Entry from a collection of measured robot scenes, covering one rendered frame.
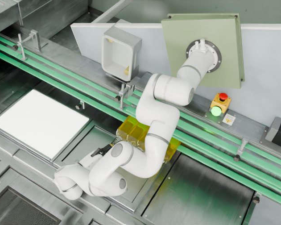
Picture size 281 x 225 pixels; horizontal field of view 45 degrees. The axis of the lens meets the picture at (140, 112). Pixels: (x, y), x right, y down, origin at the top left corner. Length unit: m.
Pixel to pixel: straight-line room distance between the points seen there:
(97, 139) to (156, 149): 0.69
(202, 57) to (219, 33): 0.11
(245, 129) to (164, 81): 0.53
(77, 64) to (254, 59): 0.95
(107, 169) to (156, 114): 0.25
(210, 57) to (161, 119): 0.38
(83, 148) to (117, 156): 0.65
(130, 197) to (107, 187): 0.44
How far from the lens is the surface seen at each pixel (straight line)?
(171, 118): 1.17
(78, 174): 1.32
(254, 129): 1.62
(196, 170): 1.79
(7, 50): 2.09
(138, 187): 1.64
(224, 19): 1.36
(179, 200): 1.68
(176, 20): 1.43
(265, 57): 1.45
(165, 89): 1.22
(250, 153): 1.56
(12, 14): 2.14
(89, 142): 1.78
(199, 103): 1.64
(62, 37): 2.47
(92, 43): 1.88
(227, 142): 1.55
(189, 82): 1.23
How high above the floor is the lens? 1.95
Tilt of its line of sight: 37 degrees down
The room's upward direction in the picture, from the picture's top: 141 degrees counter-clockwise
